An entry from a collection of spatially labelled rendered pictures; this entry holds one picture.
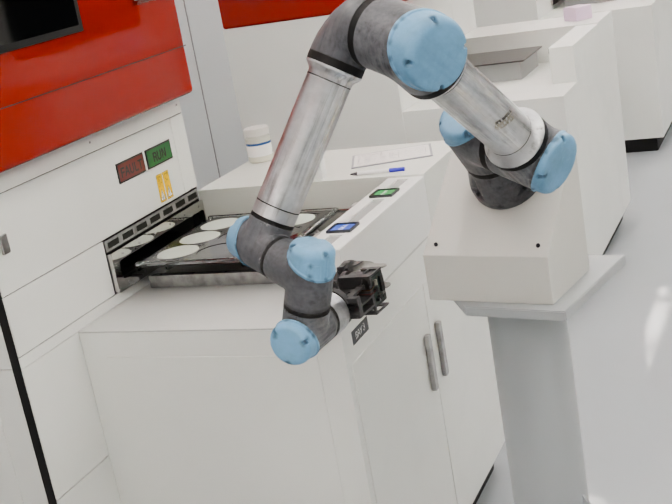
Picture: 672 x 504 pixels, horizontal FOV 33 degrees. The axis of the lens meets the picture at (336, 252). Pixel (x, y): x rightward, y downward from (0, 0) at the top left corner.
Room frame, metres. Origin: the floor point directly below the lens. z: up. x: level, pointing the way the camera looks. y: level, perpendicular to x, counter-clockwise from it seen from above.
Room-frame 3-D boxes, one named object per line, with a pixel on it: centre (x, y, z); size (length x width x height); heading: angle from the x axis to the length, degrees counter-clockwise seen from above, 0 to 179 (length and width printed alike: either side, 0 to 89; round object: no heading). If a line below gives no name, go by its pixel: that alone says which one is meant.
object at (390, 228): (2.45, -0.08, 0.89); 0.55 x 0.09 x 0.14; 155
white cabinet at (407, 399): (2.69, 0.09, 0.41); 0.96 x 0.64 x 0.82; 155
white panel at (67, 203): (2.58, 0.51, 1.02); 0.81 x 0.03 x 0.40; 155
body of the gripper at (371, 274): (1.88, -0.01, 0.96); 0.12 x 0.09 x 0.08; 151
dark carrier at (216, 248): (2.66, 0.22, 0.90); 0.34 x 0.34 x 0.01; 65
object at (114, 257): (2.74, 0.42, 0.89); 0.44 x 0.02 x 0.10; 155
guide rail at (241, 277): (2.53, 0.22, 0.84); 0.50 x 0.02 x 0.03; 65
